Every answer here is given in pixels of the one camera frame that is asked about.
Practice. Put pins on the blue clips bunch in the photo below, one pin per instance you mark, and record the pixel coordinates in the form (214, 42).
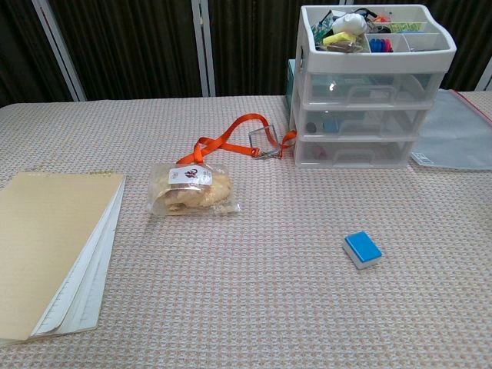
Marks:
(380, 45)

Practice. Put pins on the light blue small item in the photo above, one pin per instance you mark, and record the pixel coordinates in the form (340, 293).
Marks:
(330, 127)

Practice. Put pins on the beige woven tablecloth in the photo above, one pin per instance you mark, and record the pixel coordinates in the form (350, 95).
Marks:
(246, 292)

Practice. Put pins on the green blue packet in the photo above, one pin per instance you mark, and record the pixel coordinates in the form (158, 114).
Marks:
(405, 27)

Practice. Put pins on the dark round small item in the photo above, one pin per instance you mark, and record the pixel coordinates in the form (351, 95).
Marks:
(311, 127)

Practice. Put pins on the green patterned card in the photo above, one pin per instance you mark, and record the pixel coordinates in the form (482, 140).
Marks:
(320, 27)

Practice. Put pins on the white plastic drawer unit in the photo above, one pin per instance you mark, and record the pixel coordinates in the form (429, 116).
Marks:
(376, 61)

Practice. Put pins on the red orange small item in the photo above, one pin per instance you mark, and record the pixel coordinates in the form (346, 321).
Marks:
(379, 18)

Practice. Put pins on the pink binder clip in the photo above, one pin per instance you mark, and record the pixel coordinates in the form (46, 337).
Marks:
(321, 153)

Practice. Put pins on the white crumpled item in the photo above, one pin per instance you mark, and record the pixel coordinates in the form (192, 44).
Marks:
(349, 24)

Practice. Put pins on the clear badge holder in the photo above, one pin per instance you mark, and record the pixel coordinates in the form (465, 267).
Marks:
(265, 138)

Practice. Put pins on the yellow small item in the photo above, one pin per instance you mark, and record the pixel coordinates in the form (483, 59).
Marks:
(338, 38)

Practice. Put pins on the brown wrapped item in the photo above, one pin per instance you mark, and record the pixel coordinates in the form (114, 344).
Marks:
(340, 47)

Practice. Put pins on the blue white mahjong tile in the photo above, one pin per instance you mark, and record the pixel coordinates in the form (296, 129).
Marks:
(363, 248)

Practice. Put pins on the white partition frame post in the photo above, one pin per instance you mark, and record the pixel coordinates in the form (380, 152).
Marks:
(203, 46)
(57, 50)
(484, 78)

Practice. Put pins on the clear drawer with teal contents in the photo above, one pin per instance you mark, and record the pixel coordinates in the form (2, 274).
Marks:
(407, 86)

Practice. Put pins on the black glasses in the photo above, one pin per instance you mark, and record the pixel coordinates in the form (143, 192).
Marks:
(367, 12)

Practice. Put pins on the clear drawer with pink clip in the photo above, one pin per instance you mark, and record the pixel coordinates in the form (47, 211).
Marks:
(388, 153)

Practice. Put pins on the teal cardboard box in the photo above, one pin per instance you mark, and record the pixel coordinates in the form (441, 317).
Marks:
(291, 82)

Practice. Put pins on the clear pouch with red zipper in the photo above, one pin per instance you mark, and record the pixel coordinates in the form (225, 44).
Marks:
(453, 130)

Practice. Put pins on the tan cover notepad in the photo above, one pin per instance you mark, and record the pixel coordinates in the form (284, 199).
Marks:
(50, 238)

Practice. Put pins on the bagged pastry snack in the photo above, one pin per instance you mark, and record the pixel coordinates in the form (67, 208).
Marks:
(200, 192)

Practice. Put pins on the clear drawer with blue item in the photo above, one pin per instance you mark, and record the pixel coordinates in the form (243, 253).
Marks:
(399, 123)

